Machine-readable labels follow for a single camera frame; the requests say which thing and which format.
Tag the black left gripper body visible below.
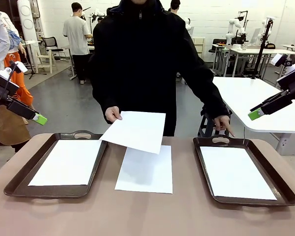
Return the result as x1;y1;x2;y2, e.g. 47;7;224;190
0;82;17;109

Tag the white A4 paper sheet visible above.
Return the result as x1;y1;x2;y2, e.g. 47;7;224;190
199;146;278;201
114;145;174;194
99;111;167;155
28;139;103;186

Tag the person's left forearm black sleeve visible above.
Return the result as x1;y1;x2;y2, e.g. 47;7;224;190
199;81;233;121

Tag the person's right forearm black sleeve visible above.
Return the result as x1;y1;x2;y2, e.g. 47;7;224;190
92;78;123;111

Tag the person's left hand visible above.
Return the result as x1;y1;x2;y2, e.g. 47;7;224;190
212;115;236;138

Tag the person's right hand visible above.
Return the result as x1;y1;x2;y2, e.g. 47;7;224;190
105;106;123;123

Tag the large white table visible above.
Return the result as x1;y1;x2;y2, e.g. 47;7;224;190
212;76;295;156

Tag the black floor tripod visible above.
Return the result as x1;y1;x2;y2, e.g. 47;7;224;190
23;48;47;80

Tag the mannequin in orange pants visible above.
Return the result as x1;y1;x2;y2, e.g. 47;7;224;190
0;12;36;111

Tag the tall black tripod pole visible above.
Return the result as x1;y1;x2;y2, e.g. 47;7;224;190
251;18;274;80

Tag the dark brown plastic tray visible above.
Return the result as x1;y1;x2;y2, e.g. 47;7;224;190
193;134;295;207
3;130;111;199

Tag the white background desk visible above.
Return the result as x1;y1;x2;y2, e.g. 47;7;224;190
230;48;295;77

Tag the white wooden chair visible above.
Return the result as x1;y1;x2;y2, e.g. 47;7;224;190
35;48;58;74

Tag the grey metal desk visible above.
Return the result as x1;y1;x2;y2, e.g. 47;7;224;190
212;43;233;77

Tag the white background monitor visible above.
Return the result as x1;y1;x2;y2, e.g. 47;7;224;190
250;28;262;46

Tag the black step stool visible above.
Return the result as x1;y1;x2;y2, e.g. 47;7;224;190
198;110;233;138

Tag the black mesh office chair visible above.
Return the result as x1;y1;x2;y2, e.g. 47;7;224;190
41;36;64;61

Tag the white standing air conditioner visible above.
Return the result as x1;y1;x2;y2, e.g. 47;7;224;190
16;0;38;42

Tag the black background office chair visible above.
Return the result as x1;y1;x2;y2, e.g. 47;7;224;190
208;38;224;54

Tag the person in white T-shirt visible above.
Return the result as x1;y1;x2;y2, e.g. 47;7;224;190
62;2;93;85

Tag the white drawer cabinet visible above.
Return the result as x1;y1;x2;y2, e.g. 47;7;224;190
191;36;206;59

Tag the person in black jacket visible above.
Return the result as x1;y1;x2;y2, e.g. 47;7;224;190
88;0;233;137

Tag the dark-haired background person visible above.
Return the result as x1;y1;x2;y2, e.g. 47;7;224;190
168;0;181;13

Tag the white right camera mount plate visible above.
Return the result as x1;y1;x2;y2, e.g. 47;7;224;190
277;64;295;84

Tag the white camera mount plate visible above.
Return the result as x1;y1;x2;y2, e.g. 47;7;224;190
0;69;20;90
277;64;295;84

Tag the white left camera mount plate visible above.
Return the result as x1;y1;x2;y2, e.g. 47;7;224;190
0;69;20;90

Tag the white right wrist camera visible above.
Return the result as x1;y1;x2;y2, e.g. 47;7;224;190
271;53;290;66

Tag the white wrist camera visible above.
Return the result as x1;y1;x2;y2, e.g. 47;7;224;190
271;53;290;66
14;62;29;74

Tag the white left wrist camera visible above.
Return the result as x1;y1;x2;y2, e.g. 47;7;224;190
14;62;29;74

